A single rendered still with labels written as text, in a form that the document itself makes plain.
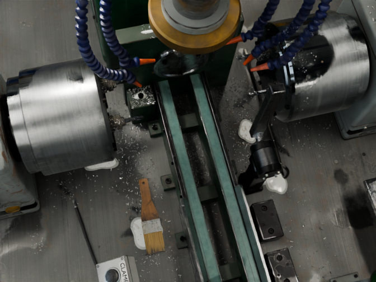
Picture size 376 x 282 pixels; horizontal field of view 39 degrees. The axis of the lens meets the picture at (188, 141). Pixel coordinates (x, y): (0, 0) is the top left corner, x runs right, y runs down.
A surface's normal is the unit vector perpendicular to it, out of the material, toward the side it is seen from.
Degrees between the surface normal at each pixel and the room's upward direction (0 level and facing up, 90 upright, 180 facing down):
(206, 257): 0
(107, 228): 0
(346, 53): 21
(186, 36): 0
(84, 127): 39
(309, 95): 54
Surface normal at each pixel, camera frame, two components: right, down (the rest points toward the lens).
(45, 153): 0.24, 0.60
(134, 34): 0.06, -0.34
